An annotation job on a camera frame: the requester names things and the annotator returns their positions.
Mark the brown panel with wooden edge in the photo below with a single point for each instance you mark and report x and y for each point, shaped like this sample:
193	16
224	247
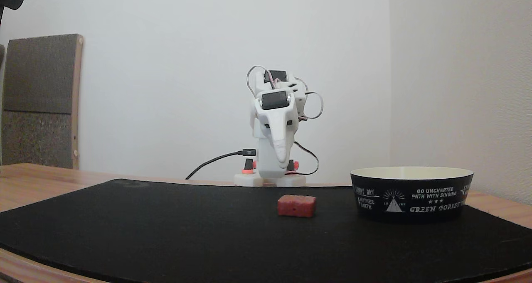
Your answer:
39	100

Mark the red toy block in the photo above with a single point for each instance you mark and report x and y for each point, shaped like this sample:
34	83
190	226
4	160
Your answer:
296	205

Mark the black table mat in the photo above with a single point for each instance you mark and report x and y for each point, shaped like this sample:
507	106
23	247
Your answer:
187	233

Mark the orange and black clamp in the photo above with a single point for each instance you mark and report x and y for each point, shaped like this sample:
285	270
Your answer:
248	166
293	165

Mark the black printed paper bowl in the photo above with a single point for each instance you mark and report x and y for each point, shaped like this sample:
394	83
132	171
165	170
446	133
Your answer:
411	198

